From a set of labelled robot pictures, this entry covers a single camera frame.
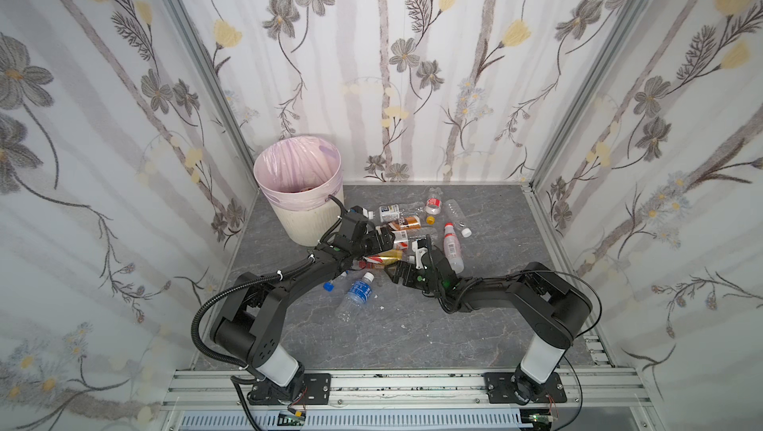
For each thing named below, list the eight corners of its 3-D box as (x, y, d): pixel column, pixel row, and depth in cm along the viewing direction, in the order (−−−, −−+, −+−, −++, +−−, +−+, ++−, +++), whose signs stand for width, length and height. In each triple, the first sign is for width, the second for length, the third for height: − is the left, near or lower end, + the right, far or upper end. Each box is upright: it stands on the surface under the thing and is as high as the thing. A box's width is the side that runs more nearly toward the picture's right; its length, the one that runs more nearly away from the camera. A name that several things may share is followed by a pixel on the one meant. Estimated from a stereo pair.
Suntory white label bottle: (381, 227, 109) (381, 216, 104) (379, 216, 113) (379, 205, 107) (399, 225, 110) (400, 214, 105) (397, 214, 113) (398, 203, 108)
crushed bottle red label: (424, 215, 112) (426, 207, 108) (427, 192, 119) (428, 184, 116) (439, 217, 111) (441, 210, 108) (441, 194, 119) (443, 186, 115)
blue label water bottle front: (337, 319, 88) (334, 312, 83) (362, 276, 96) (361, 268, 92) (354, 328, 86) (353, 321, 81) (378, 284, 95) (378, 275, 90)
